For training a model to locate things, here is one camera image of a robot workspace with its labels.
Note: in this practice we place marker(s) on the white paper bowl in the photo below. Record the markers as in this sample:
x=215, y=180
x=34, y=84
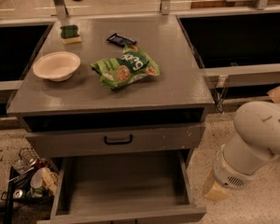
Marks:
x=56, y=66

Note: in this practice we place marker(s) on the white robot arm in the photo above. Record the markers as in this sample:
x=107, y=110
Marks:
x=255, y=143

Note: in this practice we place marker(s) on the grey top drawer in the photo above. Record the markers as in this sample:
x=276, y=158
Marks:
x=115, y=141

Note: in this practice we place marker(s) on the black wire dish rack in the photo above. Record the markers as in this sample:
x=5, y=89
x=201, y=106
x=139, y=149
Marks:
x=31, y=180

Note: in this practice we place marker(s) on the green yellow sponge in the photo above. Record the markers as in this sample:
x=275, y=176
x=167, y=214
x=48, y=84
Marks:
x=70, y=34

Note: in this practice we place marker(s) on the grey drawer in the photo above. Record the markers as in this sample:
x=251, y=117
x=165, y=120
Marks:
x=115, y=141
x=135, y=188

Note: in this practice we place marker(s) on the dark blue snack wrapper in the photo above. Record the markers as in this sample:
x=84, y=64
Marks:
x=120, y=40

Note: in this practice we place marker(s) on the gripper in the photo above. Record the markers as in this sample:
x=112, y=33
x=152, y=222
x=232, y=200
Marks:
x=228, y=174

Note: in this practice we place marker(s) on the green chip bag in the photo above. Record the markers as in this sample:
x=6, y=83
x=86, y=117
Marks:
x=133, y=64

